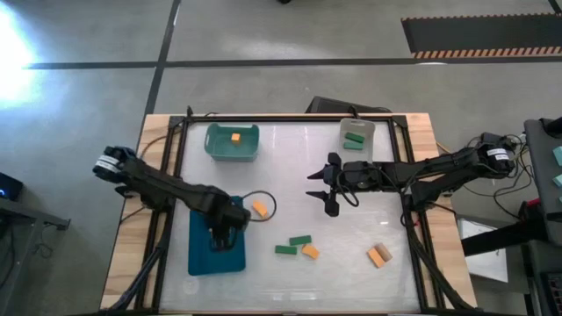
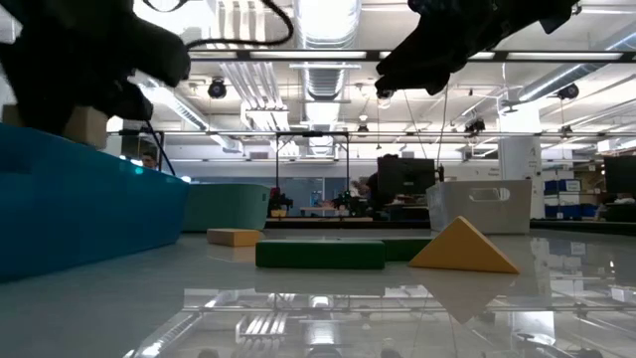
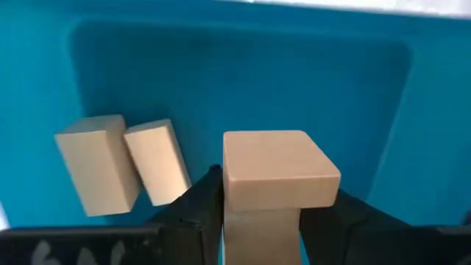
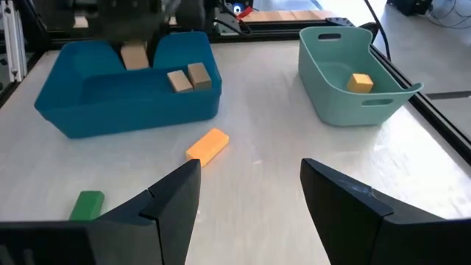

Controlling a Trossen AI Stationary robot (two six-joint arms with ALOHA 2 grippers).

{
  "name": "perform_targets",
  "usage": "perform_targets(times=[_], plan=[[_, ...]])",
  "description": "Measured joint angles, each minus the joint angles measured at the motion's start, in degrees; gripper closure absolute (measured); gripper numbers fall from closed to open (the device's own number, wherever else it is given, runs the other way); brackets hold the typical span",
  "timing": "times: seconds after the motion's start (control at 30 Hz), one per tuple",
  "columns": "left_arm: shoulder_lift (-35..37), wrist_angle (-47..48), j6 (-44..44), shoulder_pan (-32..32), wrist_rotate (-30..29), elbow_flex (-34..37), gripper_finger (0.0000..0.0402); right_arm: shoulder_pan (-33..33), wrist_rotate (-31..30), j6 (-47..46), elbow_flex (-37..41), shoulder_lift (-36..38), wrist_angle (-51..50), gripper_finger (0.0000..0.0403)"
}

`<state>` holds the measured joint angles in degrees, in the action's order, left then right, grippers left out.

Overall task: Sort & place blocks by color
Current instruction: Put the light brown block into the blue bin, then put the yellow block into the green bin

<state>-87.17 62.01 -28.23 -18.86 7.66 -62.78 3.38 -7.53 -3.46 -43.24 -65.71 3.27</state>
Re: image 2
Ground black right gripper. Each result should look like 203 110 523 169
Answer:
375 0 581 97

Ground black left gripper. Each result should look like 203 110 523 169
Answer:
0 0 193 137

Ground natural wooden block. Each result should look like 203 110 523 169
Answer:
1 103 110 151

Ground blue plastic bin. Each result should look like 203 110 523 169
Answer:
0 122 191 283

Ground green wooden block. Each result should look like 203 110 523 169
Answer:
342 236 434 263
254 240 387 270

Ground orange triangular wooden block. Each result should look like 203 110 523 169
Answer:
407 215 522 275

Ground black computer monitor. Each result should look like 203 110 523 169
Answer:
603 155 636 200
376 156 437 198

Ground overhead LED light bar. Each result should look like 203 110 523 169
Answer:
187 48 636 64

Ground white pillar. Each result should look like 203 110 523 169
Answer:
498 106 544 220

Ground white plastic bin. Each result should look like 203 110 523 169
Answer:
425 179 534 236

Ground teal plastic bin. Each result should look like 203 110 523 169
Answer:
181 183 272 234

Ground blue storage bins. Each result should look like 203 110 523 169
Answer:
544 178 597 219

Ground long black cable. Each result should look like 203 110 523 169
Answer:
143 120 177 178

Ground silver ventilation duct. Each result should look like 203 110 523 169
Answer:
292 0 362 155

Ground black background frame stand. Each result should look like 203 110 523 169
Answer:
274 130 351 218

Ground silver duct pipe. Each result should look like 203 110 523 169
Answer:
501 29 636 113

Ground black aluminium table frame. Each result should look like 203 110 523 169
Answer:
262 217 636 237

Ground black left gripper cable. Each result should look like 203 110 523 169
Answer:
141 0 295 51

